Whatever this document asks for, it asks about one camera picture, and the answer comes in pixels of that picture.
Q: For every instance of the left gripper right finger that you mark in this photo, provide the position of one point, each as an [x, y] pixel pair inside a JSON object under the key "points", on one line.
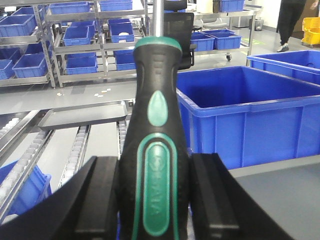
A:
{"points": [[220, 207]]}

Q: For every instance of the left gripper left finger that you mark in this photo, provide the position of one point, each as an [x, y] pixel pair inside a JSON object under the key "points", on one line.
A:
{"points": [[84, 208]]}

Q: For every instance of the green black screwdriver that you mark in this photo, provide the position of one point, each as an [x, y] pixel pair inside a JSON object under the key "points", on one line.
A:
{"points": [[153, 186]]}

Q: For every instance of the grey metal tray far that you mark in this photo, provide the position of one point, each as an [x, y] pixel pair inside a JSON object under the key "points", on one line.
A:
{"points": [[83, 115]]}

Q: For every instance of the large blue bin on rollers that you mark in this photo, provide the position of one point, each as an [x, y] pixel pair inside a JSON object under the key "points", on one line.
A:
{"points": [[249, 116]]}

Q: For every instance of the blue bin right rear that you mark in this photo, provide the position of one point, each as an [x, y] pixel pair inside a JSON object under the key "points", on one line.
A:
{"points": [[303, 65]]}

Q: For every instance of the steel shelf rack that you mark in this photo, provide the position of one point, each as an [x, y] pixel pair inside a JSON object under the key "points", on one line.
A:
{"points": [[67, 41]]}

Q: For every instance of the black office chair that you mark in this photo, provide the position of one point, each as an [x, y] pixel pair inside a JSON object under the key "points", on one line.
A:
{"points": [[179, 26]]}

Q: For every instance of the yellow mop bucket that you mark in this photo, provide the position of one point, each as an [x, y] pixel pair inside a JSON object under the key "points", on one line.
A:
{"points": [[311, 31]]}

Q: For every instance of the person in black trousers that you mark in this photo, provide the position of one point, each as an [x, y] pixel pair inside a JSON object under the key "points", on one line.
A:
{"points": [[289, 13]]}

